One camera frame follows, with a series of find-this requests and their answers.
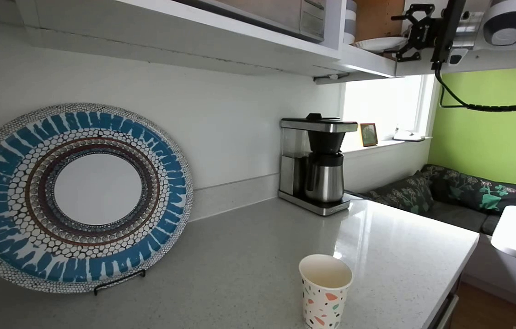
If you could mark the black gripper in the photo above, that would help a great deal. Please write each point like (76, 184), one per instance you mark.
(428, 30)

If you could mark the white paper plate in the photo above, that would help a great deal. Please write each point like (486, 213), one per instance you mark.
(380, 45)

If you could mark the speckled paper cup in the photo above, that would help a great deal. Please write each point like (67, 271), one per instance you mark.
(325, 299)

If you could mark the open white cabinet door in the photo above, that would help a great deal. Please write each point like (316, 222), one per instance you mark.
(515, 61)

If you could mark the blue patterned decorative plate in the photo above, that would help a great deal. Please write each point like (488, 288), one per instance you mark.
(3, 202)

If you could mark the white object on windowsill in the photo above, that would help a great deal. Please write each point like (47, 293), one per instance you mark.
(407, 136)

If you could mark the dark floral cushion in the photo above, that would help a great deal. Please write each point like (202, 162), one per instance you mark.
(406, 195)

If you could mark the steel and black coffee maker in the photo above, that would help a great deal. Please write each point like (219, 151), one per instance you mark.
(325, 176)

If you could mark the dark floral sofa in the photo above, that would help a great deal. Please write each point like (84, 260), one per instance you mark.
(490, 195)

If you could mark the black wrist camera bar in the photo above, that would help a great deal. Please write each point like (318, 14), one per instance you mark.
(444, 30)

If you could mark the white window frame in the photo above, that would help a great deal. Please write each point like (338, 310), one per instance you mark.
(387, 103)

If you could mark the small picture frame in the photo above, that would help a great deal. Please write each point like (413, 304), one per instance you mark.
(369, 134)

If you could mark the white wall cabinet carcass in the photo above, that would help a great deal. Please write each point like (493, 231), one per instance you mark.
(149, 37)

